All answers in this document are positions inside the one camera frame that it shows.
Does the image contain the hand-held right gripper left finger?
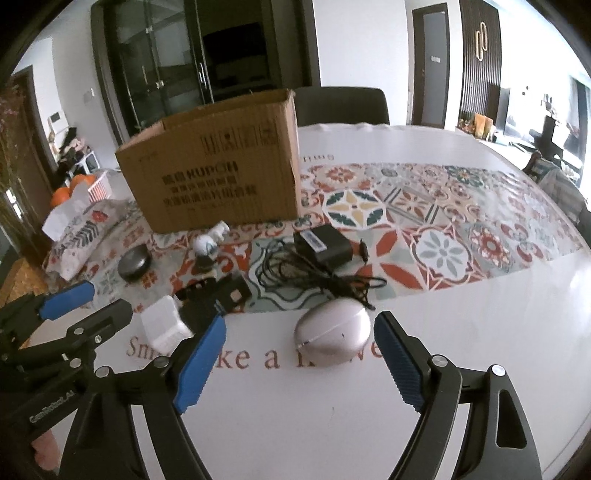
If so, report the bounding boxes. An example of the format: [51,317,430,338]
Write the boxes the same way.
[60,316,227,480]

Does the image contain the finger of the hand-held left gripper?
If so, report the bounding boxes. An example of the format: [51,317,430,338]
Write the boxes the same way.
[0,299,134,370]
[0,281,96,342]

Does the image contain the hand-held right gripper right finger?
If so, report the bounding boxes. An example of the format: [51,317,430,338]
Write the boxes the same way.
[373,311,544,480]

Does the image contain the dark grey round case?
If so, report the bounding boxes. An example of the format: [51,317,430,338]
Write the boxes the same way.
[117,244,153,282]

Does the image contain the white astronaut figurine keychain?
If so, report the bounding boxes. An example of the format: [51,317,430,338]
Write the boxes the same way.
[193,220,230,271]

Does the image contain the brown cardboard box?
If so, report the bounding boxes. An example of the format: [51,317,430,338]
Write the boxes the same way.
[115,89,302,234]

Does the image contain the person's left hand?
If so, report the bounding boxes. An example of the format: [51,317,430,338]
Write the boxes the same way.
[30,434,61,480]

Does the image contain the white cube charger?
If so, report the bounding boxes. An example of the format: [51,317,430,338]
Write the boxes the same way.
[140,295,194,356]

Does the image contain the patterned tissue pack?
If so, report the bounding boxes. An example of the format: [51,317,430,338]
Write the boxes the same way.
[43,189,139,282]

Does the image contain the white egg-shaped device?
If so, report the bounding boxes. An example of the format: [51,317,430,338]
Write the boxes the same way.
[294,298,371,367]

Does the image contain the black clip with blue part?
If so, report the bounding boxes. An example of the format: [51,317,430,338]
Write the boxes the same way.
[175,274,252,319]

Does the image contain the white plastic basket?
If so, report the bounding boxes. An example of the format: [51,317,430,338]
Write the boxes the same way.
[85,170,114,202]

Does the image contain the brown wooden door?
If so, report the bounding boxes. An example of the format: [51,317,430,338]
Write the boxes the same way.
[0,65,52,261]

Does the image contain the white shoe rack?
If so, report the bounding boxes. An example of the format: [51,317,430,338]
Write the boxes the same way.
[51,124,100,178]

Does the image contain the dried flower branches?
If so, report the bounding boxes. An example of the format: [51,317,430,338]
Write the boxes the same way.
[0,83,29,208]

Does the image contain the dark grey dining chair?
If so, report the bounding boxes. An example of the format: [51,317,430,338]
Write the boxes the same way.
[294,87,391,126]

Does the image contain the dark glass-door cabinet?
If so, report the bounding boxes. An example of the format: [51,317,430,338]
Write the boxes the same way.
[90,0,321,141]

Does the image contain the dark door with grey panel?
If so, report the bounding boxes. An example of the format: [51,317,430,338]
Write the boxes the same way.
[411,4,451,129]

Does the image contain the black power adapter with cable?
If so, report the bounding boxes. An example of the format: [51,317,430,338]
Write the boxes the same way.
[252,237,389,311]

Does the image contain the dark slatted wall panel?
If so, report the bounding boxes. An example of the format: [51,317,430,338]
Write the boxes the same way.
[459,0,502,126]

